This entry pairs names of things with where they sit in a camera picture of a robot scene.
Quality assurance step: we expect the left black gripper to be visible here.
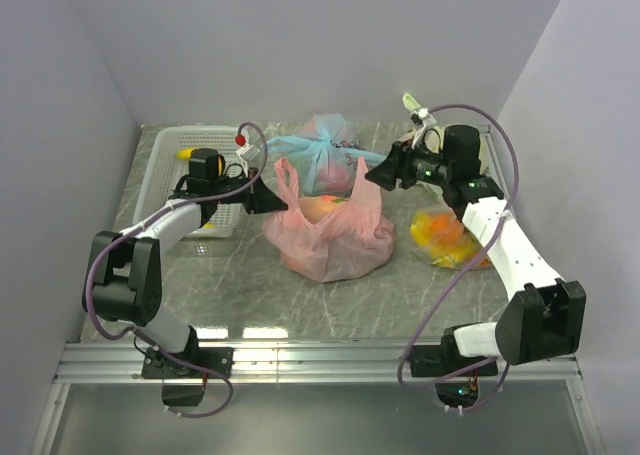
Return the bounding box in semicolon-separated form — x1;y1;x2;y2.
211;167;288;214

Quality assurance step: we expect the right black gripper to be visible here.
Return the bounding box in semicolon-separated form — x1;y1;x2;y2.
364;136;452;192

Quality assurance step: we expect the pink plastic bag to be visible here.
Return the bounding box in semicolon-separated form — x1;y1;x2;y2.
263;158;396;283

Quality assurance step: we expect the single yellow banana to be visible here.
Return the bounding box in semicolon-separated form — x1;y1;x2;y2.
175;148;225;175

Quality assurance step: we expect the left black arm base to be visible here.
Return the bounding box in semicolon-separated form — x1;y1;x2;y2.
141;347;234;409

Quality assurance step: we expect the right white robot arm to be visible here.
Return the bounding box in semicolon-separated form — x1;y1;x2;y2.
365;124;586;375

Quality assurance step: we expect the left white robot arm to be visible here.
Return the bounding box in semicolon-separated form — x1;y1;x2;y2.
83;148;288;378

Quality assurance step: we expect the green tied plastic bag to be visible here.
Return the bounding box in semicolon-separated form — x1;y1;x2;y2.
400;93;494;176

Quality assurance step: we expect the clear bag of fruits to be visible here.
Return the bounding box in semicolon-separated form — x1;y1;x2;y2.
409;208;482;270

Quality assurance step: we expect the blue tied plastic bag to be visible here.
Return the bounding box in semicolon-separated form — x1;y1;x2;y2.
268;114;385;196

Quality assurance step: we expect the white plastic basket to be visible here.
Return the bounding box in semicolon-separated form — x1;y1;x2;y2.
133;125;242;238

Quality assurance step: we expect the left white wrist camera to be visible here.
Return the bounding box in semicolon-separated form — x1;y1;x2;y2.
236;143;261;167

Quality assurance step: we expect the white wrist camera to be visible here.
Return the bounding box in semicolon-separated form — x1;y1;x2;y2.
410;107;438;148
236;143;261;167

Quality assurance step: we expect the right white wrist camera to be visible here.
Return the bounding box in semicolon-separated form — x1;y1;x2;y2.
410;107;438;148

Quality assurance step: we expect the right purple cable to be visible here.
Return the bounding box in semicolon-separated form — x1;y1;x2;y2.
397;103;521;414

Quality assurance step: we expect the purple cable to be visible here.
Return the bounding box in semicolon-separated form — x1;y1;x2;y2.
82;121;269;419
397;103;521;414

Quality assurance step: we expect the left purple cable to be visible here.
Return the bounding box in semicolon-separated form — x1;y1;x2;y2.
82;121;269;419

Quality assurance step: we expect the aluminium mounting rail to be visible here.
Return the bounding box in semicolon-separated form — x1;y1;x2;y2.
53;338;581;386

